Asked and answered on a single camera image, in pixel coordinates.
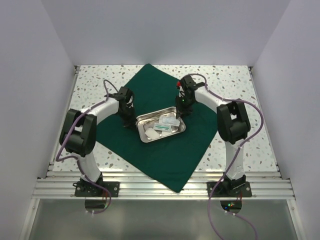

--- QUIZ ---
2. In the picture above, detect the white gauze pad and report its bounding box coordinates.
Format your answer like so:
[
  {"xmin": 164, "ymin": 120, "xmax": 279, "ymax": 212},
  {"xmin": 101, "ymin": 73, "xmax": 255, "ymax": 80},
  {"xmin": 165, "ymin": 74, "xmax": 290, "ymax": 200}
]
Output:
[{"xmin": 145, "ymin": 128, "xmax": 160, "ymax": 140}]

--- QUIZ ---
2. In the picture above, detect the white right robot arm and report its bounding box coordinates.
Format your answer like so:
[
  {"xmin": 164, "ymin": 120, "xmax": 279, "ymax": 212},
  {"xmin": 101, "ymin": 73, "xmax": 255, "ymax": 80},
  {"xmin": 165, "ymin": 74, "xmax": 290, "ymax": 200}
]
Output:
[{"xmin": 175, "ymin": 73, "xmax": 251, "ymax": 197}]

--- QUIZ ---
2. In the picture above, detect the dark green surgical cloth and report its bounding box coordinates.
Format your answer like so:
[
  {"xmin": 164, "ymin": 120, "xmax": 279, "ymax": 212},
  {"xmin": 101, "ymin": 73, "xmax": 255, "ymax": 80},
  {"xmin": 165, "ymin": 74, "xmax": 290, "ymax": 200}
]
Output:
[{"xmin": 96, "ymin": 64, "xmax": 218, "ymax": 193}]

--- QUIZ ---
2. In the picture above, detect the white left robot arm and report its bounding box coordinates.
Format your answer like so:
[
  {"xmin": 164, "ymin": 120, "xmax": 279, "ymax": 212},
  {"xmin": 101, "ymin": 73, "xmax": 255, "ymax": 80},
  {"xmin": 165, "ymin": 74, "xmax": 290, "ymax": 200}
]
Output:
[{"xmin": 55, "ymin": 86, "xmax": 137, "ymax": 197}]

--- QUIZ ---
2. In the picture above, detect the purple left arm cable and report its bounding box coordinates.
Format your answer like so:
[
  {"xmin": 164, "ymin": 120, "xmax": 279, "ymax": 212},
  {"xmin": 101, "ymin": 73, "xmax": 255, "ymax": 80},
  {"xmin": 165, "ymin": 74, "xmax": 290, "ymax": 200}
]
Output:
[{"xmin": 55, "ymin": 79, "xmax": 112, "ymax": 216}]

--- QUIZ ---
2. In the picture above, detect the white crinkled sterile pouch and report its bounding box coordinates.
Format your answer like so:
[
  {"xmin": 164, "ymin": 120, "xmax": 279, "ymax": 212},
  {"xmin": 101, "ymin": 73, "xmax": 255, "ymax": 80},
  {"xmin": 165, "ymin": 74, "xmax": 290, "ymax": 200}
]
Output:
[{"xmin": 159, "ymin": 116, "xmax": 180, "ymax": 127}]

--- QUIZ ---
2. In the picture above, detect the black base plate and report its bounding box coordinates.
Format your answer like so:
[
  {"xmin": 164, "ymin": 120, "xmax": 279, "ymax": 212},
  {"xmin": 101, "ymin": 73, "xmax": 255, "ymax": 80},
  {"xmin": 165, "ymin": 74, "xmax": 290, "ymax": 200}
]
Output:
[
  {"xmin": 206, "ymin": 181, "xmax": 253, "ymax": 198},
  {"xmin": 72, "ymin": 179, "xmax": 120, "ymax": 198}
]

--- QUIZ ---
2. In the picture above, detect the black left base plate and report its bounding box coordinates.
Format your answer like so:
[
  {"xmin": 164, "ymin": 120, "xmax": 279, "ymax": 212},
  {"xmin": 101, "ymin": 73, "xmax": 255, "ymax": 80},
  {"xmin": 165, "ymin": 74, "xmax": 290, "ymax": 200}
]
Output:
[{"xmin": 72, "ymin": 179, "xmax": 120, "ymax": 198}]

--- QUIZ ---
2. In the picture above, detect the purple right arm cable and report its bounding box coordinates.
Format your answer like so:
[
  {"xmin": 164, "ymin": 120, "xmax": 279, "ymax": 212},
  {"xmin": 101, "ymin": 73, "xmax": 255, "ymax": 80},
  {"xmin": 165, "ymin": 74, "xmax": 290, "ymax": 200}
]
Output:
[{"xmin": 188, "ymin": 73, "xmax": 265, "ymax": 240}]

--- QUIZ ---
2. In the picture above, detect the green striped white packet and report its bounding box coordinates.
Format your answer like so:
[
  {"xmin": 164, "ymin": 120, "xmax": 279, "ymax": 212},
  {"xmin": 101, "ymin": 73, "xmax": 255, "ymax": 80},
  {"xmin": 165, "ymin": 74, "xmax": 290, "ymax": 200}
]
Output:
[{"xmin": 153, "ymin": 122, "xmax": 172, "ymax": 132}]

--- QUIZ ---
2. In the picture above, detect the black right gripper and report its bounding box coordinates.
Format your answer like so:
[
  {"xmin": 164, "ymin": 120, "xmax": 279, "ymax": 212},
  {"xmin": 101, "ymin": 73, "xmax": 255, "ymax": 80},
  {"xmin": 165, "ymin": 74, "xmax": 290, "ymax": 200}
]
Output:
[{"xmin": 175, "ymin": 95, "xmax": 195, "ymax": 119}]

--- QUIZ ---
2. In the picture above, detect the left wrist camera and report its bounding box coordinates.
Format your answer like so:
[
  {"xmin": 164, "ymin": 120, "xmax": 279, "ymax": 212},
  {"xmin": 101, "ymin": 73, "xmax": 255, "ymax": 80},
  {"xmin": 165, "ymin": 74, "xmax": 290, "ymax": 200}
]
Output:
[{"xmin": 116, "ymin": 86, "xmax": 135, "ymax": 102}]

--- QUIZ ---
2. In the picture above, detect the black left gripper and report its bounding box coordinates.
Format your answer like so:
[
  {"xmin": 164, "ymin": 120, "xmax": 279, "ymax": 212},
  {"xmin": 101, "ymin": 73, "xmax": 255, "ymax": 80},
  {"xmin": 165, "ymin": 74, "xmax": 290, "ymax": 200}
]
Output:
[{"xmin": 117, "ymin": 105, "xmax": 138, "ymax": 131}]

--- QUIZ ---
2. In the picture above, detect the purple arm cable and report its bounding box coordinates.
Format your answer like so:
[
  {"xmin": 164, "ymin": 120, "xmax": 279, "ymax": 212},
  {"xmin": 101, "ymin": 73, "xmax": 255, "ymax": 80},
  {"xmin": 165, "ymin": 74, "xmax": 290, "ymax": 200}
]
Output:
[
  {"xmin": 55, "ymin": 79, "xmax": 112, "ymax": 216},
  {"xmin": 188, "ymin": 73, "xmax": 265, "ymax": 240}
]

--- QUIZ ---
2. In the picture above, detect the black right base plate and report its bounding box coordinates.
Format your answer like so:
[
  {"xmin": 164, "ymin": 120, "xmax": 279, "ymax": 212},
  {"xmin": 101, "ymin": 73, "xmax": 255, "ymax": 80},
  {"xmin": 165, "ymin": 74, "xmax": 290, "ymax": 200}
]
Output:
[{"xmin": 206, "ymin": 181, "xmax": 253, "ymax": 198}]

